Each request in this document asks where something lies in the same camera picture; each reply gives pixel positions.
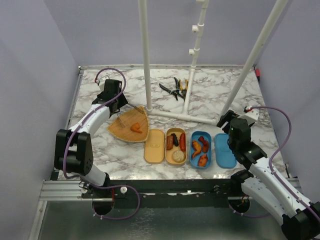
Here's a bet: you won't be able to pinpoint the white PVC pipe frame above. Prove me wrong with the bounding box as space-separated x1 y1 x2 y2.
137 0 288 125

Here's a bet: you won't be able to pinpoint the metal food tongs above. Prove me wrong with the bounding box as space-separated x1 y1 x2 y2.
117 103 144 128

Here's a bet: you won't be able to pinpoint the blue lunch box lid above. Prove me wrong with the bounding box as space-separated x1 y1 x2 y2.
214 133 237 169

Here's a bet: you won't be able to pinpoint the beige lunch box lid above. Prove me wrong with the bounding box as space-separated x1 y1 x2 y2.
144 129 165 164

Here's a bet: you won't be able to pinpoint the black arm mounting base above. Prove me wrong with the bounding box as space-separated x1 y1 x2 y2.
81 178 251 214

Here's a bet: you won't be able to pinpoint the woven bamboo basket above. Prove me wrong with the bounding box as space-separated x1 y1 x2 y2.
107 105 150 143

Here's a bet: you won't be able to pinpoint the orange chicken wing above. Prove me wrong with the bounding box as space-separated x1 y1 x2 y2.
191 140 202 159

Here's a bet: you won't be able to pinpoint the aluminium table frame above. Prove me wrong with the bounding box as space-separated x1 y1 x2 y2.
27 65 316 240

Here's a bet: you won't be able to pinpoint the orange fried shrimp piece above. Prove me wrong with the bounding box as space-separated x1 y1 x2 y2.
130 122 143 134

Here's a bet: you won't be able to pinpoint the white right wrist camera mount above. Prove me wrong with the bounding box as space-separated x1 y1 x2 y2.
239 106 259 127

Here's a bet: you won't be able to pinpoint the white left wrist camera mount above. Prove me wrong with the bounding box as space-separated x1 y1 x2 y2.
96 74 110 92

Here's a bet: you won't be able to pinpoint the blue lunch box base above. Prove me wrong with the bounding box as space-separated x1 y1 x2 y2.
189 131 212 170

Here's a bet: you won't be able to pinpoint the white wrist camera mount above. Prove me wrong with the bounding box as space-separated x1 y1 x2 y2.
96 74 110 92
239 106 259 127

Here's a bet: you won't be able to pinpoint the red clamp at table corner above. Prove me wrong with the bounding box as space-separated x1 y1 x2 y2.
254 68 260 82

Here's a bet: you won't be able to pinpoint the yellow handled pliers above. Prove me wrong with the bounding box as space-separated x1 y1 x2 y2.
179 79 189 101

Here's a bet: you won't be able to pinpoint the white steamed bun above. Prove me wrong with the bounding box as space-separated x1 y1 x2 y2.
172 150 185 163

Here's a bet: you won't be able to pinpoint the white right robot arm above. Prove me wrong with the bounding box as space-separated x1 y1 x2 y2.
216 106 320 240

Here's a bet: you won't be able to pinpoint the red sausage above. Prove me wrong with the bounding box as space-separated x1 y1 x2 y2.
179 133 186 152

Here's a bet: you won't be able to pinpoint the orange fried chicken piece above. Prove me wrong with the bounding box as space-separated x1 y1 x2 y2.
197 154 209 168

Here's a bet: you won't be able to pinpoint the black sea cucumber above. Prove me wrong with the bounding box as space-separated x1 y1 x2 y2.
171 133 179 147

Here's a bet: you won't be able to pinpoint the brown sausage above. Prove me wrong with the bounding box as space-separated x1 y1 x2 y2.
166 135 174 151

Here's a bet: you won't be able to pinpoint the black pruning shears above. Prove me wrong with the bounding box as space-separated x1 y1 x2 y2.
159 77 185 101

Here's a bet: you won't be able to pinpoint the brown fried patty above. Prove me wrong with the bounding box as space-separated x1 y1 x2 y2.
202 141 210 153

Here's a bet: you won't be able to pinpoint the beige lunch box base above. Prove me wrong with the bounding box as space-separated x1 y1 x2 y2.
165 127 188 166

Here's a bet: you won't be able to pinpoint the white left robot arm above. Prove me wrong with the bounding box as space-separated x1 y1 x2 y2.
54 79 128 198

